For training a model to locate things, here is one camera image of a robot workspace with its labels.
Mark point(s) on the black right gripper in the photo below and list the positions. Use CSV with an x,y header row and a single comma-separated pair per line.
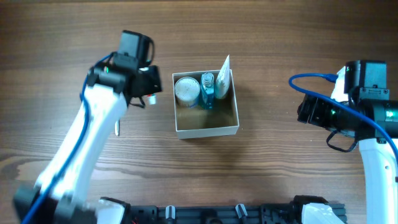
x,y
305,109

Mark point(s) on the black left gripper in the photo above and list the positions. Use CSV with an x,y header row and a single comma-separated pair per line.
x,y
152,79

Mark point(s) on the green red toothpaste tube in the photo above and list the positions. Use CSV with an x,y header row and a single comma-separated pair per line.
x,y
152,99

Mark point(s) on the cotton swab jar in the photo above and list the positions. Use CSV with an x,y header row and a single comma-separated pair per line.
x,y
187,91

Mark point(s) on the blue toothbrush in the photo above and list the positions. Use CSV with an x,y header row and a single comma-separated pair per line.
x,y
117,128

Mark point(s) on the blue mouthwash bottle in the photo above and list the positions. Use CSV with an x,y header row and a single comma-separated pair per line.
x,y
207,90

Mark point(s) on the white cream tube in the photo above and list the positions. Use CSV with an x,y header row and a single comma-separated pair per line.
x,y
223,80

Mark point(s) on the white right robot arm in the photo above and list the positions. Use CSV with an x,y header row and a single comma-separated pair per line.
x,y
360,108

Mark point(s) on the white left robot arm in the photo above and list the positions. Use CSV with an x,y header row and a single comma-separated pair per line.
x,y
59,193

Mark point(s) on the white cardboard box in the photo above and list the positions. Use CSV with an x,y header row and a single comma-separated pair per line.
x,y
197,122

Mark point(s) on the white wrist camera, right arm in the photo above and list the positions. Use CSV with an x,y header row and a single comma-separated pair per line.
x,y
338,93

